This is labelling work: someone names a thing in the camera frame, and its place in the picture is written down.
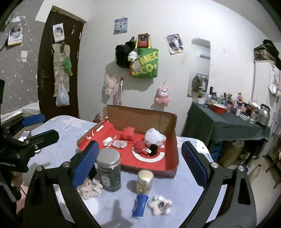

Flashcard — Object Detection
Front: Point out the green tea jar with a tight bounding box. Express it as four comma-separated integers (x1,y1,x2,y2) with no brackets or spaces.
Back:
96,148,121,192

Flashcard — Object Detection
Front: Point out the pink plush toy left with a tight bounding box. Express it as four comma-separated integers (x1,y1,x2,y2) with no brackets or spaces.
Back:
104,76,116,95

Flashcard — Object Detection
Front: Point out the red bowl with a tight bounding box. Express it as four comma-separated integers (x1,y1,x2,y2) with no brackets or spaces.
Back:
213,103,227,114

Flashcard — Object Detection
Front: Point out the white fuzzy tablecloth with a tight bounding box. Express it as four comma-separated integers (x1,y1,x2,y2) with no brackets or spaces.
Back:
23,115,203,227

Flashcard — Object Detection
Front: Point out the photo wall poster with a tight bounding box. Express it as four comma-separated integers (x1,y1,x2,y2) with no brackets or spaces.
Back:
165,34,184,55

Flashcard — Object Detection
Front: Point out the green plush on door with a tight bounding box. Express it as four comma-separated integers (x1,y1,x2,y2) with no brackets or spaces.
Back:
62,57,73,76

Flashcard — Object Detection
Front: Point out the white fluffy star toy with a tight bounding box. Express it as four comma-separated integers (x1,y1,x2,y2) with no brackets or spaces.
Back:
148,196,172,216

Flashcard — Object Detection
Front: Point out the red-tipped broom handle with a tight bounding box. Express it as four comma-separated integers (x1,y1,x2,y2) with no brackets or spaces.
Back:
119,77,124,106

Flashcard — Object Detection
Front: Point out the black backpack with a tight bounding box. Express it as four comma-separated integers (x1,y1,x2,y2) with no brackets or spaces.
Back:
115,36,135,68

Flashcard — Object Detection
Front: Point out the red knitted ball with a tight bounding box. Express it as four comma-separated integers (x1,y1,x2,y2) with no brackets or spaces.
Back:
133,140,145,153

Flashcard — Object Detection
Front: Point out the blue wall poster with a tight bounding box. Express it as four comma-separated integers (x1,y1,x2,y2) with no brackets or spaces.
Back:
113,18,128,35

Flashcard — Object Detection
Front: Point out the pink plush toy right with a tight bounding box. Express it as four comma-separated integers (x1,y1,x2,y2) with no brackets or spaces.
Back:
155,87,169,107

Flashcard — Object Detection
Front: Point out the steel kettle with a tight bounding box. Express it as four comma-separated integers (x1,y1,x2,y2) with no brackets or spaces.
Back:
256,103,270,127

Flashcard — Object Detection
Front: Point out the dark green covered table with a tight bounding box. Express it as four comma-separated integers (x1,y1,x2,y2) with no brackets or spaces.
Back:
181,103,270,146

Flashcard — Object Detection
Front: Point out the green tote bag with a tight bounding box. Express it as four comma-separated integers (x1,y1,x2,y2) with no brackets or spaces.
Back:
130,33,159,79

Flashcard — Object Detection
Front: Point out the black pompom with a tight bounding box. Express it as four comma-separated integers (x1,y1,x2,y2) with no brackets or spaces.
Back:
149,144,158,156

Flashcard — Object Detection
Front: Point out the capsule jar gold lid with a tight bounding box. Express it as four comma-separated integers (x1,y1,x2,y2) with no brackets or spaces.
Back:
136,170,154,195

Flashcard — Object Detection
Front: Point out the pink foam net ball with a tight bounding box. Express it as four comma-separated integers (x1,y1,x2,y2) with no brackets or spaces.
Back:
120,126,135,141

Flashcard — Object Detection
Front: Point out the red cardboard box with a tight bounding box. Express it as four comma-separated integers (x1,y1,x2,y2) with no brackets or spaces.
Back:
77,105,179,178

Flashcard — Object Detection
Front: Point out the white crumpled cloth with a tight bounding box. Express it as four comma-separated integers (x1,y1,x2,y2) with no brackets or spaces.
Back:
102,137,128,149

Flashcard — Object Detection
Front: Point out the dark wooden door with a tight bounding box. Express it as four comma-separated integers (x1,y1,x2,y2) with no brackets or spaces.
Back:
37,10,83,120

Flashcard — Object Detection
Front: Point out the white panda plush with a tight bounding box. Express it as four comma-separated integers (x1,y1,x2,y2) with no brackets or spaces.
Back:
128,51,139,62

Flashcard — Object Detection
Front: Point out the white refrigerator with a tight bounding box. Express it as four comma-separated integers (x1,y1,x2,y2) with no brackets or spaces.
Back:
251,60,280,126

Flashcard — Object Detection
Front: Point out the blue flashlight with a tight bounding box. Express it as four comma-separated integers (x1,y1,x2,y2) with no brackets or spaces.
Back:
132,194,149,219

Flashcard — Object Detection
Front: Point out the cream crochet scrunchie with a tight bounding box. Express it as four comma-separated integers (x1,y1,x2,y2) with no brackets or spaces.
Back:
77,178,103,199

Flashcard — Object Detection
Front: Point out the pink plush toy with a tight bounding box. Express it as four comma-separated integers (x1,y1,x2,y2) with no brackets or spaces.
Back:
104,76,116,95
155,87,169,107

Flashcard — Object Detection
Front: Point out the wall mirror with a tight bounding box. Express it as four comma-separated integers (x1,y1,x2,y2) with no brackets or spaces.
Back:
187,37,211,97

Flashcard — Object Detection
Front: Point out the white mesh bath pouf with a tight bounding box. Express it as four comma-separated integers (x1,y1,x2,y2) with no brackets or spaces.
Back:
143,128,167,147

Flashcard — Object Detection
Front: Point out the plastic bag on door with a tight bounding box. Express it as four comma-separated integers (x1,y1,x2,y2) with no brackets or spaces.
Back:
56,83,70,107

